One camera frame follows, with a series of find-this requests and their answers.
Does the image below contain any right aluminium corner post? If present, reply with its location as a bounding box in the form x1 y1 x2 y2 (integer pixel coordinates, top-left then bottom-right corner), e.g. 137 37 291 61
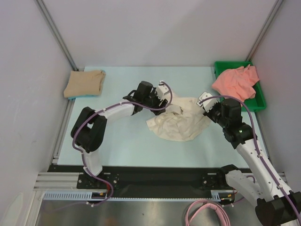
245 0 285 61

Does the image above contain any aluminium corner post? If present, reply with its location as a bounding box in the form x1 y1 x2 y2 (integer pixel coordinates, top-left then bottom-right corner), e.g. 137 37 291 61
34 0 79 71
245 0 285 61

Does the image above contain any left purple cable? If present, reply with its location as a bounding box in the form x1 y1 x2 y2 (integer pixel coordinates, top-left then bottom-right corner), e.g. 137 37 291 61
72 81 174 208

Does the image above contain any left aluminium corner post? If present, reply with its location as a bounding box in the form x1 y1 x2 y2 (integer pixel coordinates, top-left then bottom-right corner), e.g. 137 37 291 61
34 0 79 71

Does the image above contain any slotted cable duct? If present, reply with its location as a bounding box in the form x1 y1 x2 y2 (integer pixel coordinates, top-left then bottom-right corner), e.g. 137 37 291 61
44 191 107 201

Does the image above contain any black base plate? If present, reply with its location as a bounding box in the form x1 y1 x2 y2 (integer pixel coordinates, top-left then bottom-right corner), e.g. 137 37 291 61
48 165 234 199

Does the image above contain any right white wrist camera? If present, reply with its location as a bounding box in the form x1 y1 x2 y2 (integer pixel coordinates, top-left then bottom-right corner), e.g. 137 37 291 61
197 92 218 113

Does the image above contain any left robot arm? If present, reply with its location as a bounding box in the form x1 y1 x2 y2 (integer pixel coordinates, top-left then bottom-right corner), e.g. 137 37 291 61
71 81 170 188

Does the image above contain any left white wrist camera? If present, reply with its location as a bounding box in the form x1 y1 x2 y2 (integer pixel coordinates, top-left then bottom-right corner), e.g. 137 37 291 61
156 81 170 101

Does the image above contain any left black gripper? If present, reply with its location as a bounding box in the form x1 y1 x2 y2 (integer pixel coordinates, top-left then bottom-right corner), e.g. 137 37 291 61
143 88 167 116

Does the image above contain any aluminium frame rail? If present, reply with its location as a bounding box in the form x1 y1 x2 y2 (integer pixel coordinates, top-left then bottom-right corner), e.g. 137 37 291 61
32 172 290 192

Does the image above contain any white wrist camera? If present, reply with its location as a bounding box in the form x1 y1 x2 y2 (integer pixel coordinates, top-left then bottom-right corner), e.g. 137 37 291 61
156 81 170 101
197 92 218 113

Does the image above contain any folded tan t shirt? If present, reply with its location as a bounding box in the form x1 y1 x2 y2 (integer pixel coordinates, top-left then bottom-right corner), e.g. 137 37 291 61
63 70 106 97

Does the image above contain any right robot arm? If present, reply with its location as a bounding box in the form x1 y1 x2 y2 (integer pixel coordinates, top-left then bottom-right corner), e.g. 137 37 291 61
198 95 301 226

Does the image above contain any cream white t shirt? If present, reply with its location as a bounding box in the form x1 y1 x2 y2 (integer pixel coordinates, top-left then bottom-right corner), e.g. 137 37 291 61
146 97 211 142

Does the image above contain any pink t shirt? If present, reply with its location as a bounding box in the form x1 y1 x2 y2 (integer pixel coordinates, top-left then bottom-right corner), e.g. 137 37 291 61
212 64 260 102

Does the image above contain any green plastic bin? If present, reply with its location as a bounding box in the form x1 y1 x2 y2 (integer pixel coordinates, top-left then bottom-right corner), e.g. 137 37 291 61
214 61 267 112

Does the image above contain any pink coiled cable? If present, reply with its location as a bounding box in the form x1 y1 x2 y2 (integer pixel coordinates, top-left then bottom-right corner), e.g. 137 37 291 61
184 199 231 226

